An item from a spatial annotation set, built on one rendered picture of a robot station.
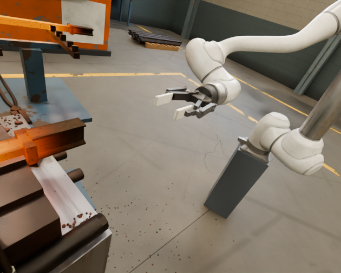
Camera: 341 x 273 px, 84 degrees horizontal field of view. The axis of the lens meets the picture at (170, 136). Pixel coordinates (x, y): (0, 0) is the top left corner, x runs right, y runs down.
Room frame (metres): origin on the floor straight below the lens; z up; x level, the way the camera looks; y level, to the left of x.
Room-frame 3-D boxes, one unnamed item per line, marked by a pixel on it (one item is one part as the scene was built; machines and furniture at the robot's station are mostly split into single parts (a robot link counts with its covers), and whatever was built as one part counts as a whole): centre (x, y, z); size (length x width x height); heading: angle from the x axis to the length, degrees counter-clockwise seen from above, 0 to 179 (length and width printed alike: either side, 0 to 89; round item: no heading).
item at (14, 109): (0.65, 0.75, 0.75); 0.60 x 0.04 x 0.01; 56
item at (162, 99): (0.51, 0.05, 1.00); 0.07 x 0.01 x 0.03; 149
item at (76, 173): (0.25, 0.17, 0.87); 0.04 x 0.03 x 0.03; 149
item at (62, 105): (0.65, 0.59, 0.74); 0.40 x 0.30 x 0.02; 52
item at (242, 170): (1.08, -0.55, 0.30); 0.20 x 0.20 x 0.60; 72
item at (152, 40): (6.14, 1.32, 0.12); 1.58 x 0.80 x 0.24; 142
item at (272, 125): (1.07, -0.56, 0.77); 0.18 x 0.16 x 0.22; 34
